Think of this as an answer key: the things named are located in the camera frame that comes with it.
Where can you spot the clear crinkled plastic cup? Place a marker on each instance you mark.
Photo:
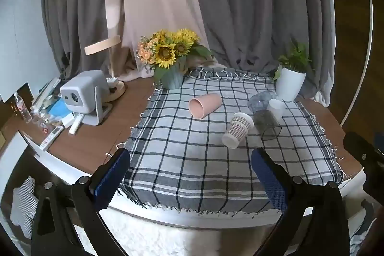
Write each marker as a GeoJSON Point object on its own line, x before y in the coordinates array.
{"type": "Point", "coordinates": [258, 101]}

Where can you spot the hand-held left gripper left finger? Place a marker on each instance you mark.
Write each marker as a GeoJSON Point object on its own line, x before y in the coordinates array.
{"type": "Point", "coordinates": [110, 179]}

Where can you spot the green plant in white pot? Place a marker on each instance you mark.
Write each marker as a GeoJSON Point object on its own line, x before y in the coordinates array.
{"type": "Point", "coordinates": [289, 85]}

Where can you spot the pink cup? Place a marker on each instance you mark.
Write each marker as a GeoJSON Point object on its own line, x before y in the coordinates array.
{"type": "Point", "coordinates": [207, 104]}

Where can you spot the wooden desk lamp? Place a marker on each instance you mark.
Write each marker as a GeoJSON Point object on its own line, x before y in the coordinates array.
{"type": "Point", "coordinates": [102, 45]}

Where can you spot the white projector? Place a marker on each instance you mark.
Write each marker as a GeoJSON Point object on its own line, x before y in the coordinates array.
{"type": "Point", "coordinates": [81, 91]}

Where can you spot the sunflower bouquet in teal vase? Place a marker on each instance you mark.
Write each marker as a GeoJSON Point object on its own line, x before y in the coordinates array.
{"type": "Point", "coordinates": [171, 49]}

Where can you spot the clear plastic bottle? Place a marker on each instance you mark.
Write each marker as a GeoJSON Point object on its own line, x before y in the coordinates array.
{"type": "Point", "coordinates": [22, 107]}

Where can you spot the white fluffy rug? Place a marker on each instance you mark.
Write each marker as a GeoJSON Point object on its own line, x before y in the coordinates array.
{"type": "Point", "coordinates": [180, 239]}

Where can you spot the grey plaid cloth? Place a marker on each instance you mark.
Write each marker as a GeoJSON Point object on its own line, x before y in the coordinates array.
{"type": "Point", "coordinates": [180, 160]}

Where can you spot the white cup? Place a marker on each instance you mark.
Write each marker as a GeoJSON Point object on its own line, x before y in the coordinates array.
{"type": "Point", "coordinates": [277, 109]}

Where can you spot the grey curtain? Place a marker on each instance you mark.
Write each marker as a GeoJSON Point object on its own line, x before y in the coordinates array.
{"type": "Point", "coordinates": [75, 4]}
{"type": "Point", "coordinates": [264, 4]}

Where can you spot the dark transparent cup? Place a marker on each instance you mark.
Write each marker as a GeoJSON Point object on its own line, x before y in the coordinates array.
{"type": "Point", "coordinates": [265, 123]}

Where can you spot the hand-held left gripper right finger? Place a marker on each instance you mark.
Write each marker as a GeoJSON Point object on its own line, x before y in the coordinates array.
{"type": "Point", "coordinates": [270, 181]}

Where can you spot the slim white remote control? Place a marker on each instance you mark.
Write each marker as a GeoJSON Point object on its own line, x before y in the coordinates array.
{"type": "Point", "coordinates": [76, 124]}

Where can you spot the blue packet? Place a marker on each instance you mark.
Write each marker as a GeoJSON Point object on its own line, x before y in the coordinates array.
{"type": "Point", "coordinates": [60, 110]}

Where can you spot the white hoop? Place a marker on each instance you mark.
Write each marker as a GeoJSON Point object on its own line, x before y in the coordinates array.
{"type": "Point", "coordinates": [371, 34]}

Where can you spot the white board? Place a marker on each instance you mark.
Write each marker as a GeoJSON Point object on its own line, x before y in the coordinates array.
{"type": "Point", "coordinates": [21, 28]}

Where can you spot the houndstooth patterned paper cup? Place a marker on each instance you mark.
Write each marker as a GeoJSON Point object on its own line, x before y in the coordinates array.
{"type": "Point", "coordinates": [237, 130]}

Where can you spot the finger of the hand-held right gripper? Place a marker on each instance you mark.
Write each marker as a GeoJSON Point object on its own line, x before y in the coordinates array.
{"type": "Point", "coordinates": [360, 151]}

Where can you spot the striped star cushion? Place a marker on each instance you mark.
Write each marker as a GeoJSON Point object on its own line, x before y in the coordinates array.
{"type": "Point", "coordinates": [24, 208]}

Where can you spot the stack of books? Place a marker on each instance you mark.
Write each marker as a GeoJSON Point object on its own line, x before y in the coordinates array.
{"type": "Point", "coordinates": [45, 92]}

